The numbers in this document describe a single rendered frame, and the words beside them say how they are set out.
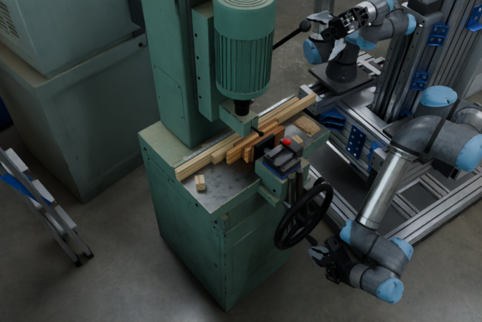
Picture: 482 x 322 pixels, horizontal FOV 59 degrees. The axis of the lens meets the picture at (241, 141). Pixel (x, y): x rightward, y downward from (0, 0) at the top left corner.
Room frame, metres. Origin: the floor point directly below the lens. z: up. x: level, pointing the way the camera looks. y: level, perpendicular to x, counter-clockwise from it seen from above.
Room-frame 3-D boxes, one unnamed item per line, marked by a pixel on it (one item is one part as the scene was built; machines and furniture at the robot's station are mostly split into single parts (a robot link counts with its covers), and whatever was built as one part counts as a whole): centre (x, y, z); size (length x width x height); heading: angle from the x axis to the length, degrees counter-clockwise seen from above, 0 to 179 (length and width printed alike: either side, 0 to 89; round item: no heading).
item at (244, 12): (1.10, 0.00, 1.35); 0.18 x 0.18 x 0.31
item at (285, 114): (1.19, -0.10, 0.92); 0.54 x 0.02 x 0.04; 132
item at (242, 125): (1.11, 0.01, 1.03); 0.14 x 0.07 x 0.09; 42
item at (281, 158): (0.97, -0.15, 0.99); 0.13 x 0.11 x 0.06; 132
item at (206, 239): (1.19, 0.08, 0.36); 0.58 x 0.45 x 0.71; 42
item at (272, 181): (0.97, -0.15, 0.92); 0.15 x 0.13 x 0.09; 132
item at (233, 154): (1.09, -0.05, 0.93); 0.25 x 0.01 x 0.06; 132
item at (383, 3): (1.37, -0.46, 1.33); 0.11 x 0.08 x 0.09; 132
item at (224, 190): (1.03, -0.09, 0.87); 0.61 x 0.30 x 0.06; 132
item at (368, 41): (1.37, -0.47, 1.23); 0.11 x 0.08 x 0.11; 112
